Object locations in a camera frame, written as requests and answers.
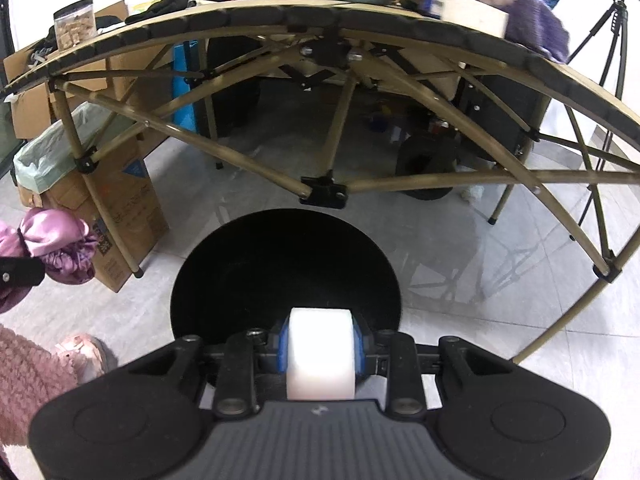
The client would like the green plastic liner bag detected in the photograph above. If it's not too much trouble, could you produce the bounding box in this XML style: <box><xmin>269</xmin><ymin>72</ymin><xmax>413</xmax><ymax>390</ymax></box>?
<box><xmin>13</xmin><ymin>104</ymin><xmax>147</xmax><ymax>194</ymax></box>

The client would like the black glove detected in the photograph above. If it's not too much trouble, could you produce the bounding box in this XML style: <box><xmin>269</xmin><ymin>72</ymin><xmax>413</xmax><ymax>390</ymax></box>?
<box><xmin>125</xmin><ymin>0</ymin><xmax>199</xmax><ymax>26</ymax></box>

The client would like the clear snack jar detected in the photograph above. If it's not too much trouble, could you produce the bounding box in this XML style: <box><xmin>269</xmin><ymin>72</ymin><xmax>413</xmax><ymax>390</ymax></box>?
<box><xmin>53</xmin><ymin>0</ymin><xmax>97</xmax><ymax>51</ymax></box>

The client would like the blue tissue pack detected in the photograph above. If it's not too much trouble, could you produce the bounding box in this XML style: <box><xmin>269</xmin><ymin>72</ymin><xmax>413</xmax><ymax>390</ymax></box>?
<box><xmin>420</xmin><ymin>0</ymin><xmax>510</xmax><ymax>39</ymax></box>

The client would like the purple satin cloth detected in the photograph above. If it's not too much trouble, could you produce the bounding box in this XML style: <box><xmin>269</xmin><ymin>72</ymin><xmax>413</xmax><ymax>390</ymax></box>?
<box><xmin>0</xmin><ymin>208</ymin><xmax>100</xmax><ymax>314</ymax></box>

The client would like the purple woven drawstring pouch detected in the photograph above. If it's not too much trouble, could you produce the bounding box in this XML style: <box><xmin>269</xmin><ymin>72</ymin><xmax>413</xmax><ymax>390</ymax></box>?
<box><xmin>504</xmin><ymin>0</ymin><xmax>571</xmax><ymax>64</ymax></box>

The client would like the folding table frame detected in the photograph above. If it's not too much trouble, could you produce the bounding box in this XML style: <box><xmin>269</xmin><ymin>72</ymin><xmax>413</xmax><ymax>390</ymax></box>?
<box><xmin>0</xmin><ymin>0</ymin><xmax>640</xmax><ymax>367</ymax></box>

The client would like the black round trash bin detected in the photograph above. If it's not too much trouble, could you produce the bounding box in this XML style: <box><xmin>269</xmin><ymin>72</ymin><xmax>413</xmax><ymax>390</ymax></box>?
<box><xmin>170</xmin><ymin>208</ymin><xmax>402</xmax><ymax>391</ymax></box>

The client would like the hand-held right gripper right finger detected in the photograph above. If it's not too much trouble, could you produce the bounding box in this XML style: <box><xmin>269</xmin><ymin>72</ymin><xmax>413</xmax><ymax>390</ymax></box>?
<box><xmin>352</xmin><ymin>313</ymin><xmax>517</xmax><ymax>419</ymax></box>

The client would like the black hard case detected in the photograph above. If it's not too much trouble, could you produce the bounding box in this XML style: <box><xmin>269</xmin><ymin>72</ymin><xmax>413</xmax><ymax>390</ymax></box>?
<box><xmin>457</xmin><ymin>72</ymin><xmax>551</xmax><ymax>167</ymax></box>

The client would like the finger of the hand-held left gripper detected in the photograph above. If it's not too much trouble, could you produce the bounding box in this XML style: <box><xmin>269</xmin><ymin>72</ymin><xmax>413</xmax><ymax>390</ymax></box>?
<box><xmin>0</xmin><ymin>256</ymin><xmax>46</xmax><ymax>289</ymax></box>

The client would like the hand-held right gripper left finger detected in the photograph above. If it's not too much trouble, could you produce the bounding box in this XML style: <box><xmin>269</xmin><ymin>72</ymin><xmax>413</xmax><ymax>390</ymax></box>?
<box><xmin>125</xmin><ymin>316</ymin><xmax>293</xmax><ymax>421</ymax></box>

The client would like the blue flat item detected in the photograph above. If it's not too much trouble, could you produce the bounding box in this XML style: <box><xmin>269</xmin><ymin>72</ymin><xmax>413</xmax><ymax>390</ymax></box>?
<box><xmin>172</xmin><ymin>42</ymin><xmax>202</xmax><ymax>132</ymax></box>

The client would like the white foam roll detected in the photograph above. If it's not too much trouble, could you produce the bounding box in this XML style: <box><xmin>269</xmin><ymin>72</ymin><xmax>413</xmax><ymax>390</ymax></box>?
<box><xmin>286</xmin><ymin>307</ymin><xmax>357</xmax><ymax>402</ymax></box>

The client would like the black camera tripod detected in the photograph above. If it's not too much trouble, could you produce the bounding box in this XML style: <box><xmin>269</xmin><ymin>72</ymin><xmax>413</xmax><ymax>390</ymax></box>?
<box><xmin>567</xmin><ymin>0</ymin><xmax>634</xmax><ymax>227</ymax></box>

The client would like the cardboard box with liner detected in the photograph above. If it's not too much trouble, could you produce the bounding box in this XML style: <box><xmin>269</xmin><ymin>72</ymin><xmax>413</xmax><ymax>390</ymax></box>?
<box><xmin>15</xmin><ymin>105</ymin><xmax>170</xmax><ymax>294</ymax></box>

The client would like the black cart wheel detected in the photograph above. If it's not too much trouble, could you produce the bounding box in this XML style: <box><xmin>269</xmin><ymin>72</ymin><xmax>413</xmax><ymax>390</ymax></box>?
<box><xmin>396</xmin><ymin>135</ymin><xmax>461</xmax><ymax>200</ymax></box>

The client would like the plain brown cardboard box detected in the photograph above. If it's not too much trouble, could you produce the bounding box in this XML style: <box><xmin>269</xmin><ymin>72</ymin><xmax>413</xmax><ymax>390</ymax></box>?
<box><xmin>2</xmin><ymin>0</ymin><xmax>177</xmax><ymax>142</ymax></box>

